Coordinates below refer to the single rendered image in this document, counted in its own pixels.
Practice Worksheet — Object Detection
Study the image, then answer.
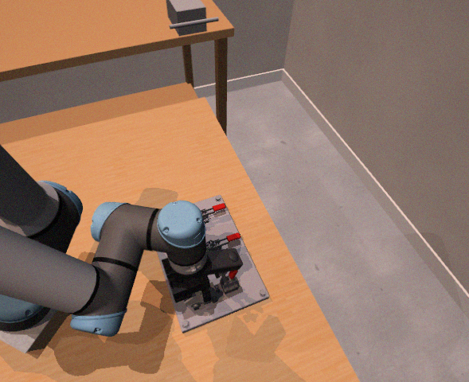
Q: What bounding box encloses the toggle clamp with red handle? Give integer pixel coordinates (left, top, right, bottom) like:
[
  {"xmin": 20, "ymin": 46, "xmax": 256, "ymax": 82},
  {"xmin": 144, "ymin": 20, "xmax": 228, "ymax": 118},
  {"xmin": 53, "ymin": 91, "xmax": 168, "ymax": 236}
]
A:
[{"xmin": 201, "ymin": 203, "xmax": 226, "ymax": 223}]

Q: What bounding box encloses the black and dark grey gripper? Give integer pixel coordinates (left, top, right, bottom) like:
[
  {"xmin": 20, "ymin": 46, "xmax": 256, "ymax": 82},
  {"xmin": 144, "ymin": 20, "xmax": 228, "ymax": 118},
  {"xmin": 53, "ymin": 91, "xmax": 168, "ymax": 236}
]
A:
[{"xmin": 162, "ymin": 258, "xmax": 211, "ymax": 306}]

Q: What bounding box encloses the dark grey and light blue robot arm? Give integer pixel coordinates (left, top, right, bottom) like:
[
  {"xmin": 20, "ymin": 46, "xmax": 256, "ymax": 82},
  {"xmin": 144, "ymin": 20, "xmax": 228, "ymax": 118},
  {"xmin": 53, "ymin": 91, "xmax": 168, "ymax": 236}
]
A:
[{"xmin": 0, "ymin": 145, "xmax": 243, "ymax": 337}]

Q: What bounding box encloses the red-handled toggle clamp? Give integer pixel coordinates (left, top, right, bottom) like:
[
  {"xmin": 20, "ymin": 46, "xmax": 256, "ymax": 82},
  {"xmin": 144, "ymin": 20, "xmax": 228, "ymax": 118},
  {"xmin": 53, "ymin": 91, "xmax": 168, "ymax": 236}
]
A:
[{"xmin": 206, "ymin": 232, "xmax": 240, "ymax": 251}]

